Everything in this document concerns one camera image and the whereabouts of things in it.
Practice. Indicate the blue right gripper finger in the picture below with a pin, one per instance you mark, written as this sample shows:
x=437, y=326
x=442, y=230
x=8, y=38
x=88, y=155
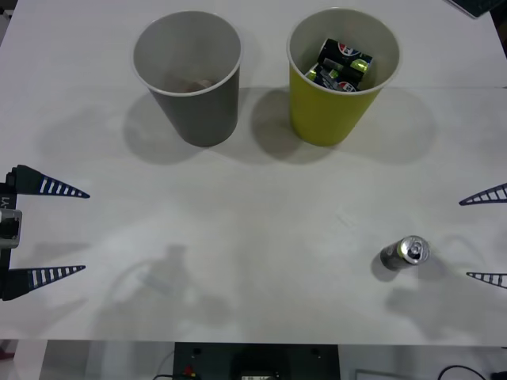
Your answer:
x=493, y=194
x=493, y=278

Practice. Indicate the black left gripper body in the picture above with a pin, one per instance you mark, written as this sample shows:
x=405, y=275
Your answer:
x=7, y=198

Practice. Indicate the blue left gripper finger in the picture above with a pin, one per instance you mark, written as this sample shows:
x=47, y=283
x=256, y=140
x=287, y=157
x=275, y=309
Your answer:
x=35, y=182
x=27, y=279

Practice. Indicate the black drink can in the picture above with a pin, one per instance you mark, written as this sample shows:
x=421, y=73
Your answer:
x=336, y=81
x=408, y=253
x=342, y=49

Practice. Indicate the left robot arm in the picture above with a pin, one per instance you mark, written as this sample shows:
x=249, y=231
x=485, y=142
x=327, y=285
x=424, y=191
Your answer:
x=10, y=229

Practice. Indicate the grey plastic waste bin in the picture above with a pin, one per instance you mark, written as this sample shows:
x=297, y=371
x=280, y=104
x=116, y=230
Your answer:
x=206, y=115

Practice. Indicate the yellow-green plastic waste bin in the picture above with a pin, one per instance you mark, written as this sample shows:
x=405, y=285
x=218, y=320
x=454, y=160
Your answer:
x=325, y=118

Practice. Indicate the dark flat device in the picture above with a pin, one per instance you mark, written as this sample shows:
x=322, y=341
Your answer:
x=473, y=6

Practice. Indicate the black robot torso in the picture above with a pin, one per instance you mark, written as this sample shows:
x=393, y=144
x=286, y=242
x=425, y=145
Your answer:
x=222, y=360

